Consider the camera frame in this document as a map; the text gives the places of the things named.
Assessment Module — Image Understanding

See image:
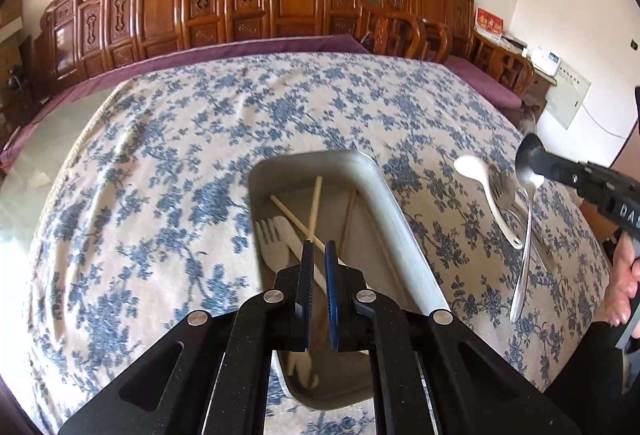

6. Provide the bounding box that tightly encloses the person's right hand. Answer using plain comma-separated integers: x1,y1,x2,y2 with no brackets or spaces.
602,235,640,327

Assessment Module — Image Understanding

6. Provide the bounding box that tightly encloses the rectangular metal tray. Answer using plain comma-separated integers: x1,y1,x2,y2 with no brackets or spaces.
247,150,453,411

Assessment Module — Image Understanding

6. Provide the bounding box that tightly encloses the wooden chopstick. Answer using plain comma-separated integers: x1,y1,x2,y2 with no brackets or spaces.
269,194,346,266
306,175,323,243

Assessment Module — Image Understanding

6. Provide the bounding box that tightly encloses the blue floral tablecloth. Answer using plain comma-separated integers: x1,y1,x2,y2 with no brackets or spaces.
27,51,613,435

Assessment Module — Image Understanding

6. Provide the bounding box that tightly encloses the white plastic fork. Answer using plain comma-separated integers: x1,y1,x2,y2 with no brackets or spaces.
256,216,308,388

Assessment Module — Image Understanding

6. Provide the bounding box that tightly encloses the white electrical panel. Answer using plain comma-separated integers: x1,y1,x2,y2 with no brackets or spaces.
545,60,593,130

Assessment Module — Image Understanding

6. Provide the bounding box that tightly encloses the metal fork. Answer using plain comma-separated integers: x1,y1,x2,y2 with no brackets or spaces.
487,167,556,273

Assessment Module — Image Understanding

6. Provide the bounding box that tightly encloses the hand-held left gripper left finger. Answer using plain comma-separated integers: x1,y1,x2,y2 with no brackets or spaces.
57,240,317,435

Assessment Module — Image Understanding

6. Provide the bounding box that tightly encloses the carved wooden sofa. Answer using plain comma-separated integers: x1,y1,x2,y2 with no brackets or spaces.
32,0,431,90

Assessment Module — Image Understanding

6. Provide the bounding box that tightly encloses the white plastic spoon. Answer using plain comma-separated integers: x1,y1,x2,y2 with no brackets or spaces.
453,153,525,251

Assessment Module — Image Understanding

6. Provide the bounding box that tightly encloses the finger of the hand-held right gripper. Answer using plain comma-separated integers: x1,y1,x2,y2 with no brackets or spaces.
527,147,583,190

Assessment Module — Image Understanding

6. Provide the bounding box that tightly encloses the person's right forearm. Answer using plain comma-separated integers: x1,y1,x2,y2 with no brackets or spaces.
542,310,640,421

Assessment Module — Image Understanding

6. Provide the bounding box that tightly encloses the wooden side table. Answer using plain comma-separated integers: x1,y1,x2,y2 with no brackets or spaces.
500,35,558,116

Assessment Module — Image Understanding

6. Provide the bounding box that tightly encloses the white desk device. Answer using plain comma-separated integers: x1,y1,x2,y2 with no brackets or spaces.
530,46,561,76

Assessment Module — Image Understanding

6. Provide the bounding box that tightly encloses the purple armchair cushion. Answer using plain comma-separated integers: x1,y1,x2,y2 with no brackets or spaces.
442,55,523,110

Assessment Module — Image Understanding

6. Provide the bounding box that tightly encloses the red desk calendar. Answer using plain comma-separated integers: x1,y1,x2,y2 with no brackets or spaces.
474,7,505,43

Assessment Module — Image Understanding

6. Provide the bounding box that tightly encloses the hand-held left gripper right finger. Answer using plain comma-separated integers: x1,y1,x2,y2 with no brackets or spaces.
324,240,583,435

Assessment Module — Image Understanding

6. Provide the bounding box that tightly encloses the metal spoon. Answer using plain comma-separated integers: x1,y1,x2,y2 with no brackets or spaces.
509,133,547,325

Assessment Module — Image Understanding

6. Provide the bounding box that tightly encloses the white wall cable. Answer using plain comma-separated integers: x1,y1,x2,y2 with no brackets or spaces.
582,102,632,142

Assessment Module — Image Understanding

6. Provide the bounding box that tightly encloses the brown cardboard box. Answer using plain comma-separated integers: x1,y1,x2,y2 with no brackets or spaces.
0,0,25,28

